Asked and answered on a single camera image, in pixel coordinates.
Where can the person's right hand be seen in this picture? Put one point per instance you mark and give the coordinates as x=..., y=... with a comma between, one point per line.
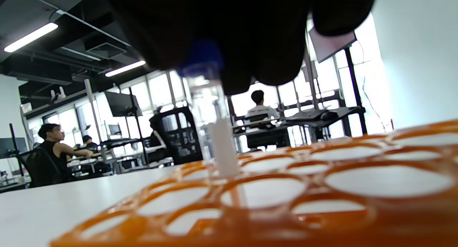
x=250, y=25

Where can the blue capped test tube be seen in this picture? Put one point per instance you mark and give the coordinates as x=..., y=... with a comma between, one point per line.
x=223, y=147

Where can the orange test tube rack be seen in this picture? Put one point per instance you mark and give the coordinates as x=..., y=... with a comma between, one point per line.
x=250, y=229

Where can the large flat screen monitor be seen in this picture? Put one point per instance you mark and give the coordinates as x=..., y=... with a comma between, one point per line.
x=329, y=48

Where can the long ceiling light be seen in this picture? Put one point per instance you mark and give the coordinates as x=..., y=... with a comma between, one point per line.
x=125, y=68
x=30, y=38

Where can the black mesh office chair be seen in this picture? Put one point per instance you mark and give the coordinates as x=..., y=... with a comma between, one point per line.
x=193, y=150

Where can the dark monitor on pole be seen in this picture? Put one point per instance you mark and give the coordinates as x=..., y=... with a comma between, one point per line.
x=120, y=104

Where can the dark desk monitor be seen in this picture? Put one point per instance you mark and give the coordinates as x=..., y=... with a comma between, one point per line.
x=12, y=146

